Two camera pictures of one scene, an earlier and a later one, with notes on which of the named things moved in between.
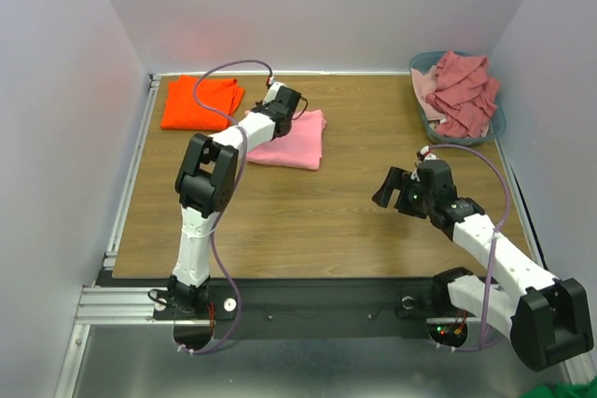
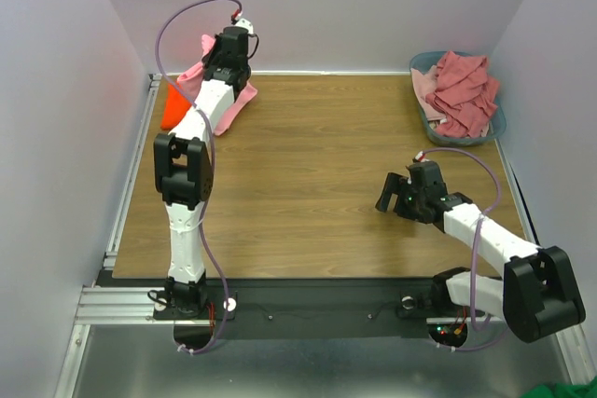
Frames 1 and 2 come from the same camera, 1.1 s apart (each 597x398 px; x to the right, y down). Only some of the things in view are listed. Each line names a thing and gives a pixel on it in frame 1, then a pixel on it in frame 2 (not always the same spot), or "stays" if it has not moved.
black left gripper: [264, 106] → [209, 58]
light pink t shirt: [299, 147] → [189, 78]
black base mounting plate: [315, 308] stays
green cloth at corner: [587, 390] stays
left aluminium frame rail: [123, 305] stays
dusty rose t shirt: [465, 96] stays
